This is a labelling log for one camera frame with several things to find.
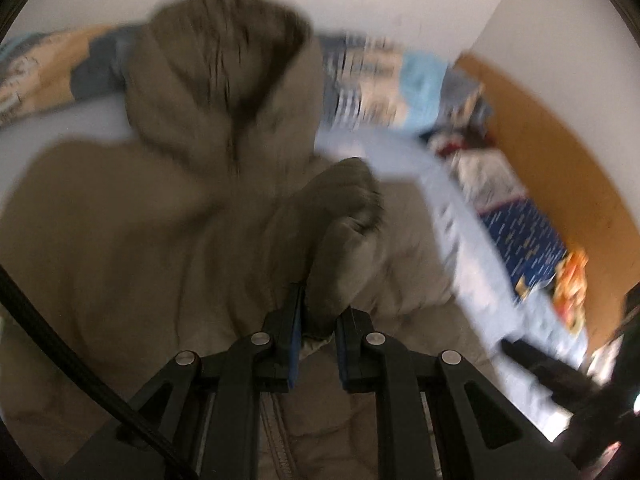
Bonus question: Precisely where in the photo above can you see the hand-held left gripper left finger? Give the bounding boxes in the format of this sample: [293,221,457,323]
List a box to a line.
[55,282,307,480]

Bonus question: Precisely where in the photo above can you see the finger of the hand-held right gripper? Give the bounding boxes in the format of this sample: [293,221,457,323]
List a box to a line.
[500,339,601,396]

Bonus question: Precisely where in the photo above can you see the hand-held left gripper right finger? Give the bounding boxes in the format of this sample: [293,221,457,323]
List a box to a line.
[335,307,581,480]

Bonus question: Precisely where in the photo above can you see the olive hooded jacket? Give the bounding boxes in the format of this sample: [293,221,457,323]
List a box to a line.
[0,0,501,480]

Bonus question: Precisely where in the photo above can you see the light blue bed sheet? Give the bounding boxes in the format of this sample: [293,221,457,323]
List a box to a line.
[0,95,591,441]

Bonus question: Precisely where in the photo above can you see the blue dotted white pillow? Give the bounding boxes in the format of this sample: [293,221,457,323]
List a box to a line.
[440,147,571,306]

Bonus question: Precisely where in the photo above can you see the wooden headboard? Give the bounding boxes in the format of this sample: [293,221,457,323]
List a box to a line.
[452,52,640,351]

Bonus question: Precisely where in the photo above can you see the red striped cloth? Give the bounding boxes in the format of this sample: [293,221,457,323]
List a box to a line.
[425,127,481,158]

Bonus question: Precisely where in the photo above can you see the patchwork printed blanket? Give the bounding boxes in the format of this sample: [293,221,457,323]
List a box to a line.
[0,25,496,136]

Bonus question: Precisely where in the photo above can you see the black cable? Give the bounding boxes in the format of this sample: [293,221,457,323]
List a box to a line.
[0,265,201,480]

